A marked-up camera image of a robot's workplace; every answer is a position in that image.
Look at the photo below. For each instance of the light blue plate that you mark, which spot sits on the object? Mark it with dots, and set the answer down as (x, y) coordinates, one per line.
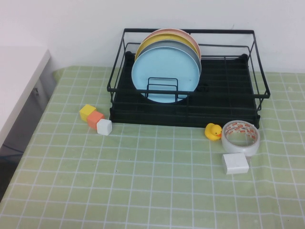
(164, 71)

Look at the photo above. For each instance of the grey plate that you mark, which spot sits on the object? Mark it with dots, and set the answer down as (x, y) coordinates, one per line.
(168, 44)

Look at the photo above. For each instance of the yellow plate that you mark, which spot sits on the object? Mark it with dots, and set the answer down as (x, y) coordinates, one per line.
(162, 37)

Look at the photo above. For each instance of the pink plate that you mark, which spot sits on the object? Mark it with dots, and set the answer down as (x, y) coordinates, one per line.
(166, 30)

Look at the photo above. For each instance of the white cube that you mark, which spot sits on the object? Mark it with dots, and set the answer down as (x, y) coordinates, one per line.
(104, 127)

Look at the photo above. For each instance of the orange cube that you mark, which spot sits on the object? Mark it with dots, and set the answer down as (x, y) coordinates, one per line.
(94, 118)

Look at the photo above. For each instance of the yellow rubber duck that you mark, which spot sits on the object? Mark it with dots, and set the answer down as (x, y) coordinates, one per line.
(212, 131)

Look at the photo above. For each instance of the yellow cube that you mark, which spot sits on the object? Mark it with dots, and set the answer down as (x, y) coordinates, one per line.
(87, 110)

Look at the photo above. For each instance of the green checked tablecloth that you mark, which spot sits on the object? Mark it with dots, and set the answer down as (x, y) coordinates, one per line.
(119, 190)

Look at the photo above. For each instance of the clear tape roll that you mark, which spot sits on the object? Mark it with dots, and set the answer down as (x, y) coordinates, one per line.
(230, 146)

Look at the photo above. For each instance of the white rectangular box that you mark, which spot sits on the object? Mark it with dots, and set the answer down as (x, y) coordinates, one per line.
(235, 164)

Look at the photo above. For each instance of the small metal cabinet latch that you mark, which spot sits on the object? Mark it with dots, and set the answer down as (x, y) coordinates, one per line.
(36, 90)

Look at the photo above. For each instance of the white side cabinet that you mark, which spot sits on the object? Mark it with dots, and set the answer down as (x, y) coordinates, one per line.
(19, 71)

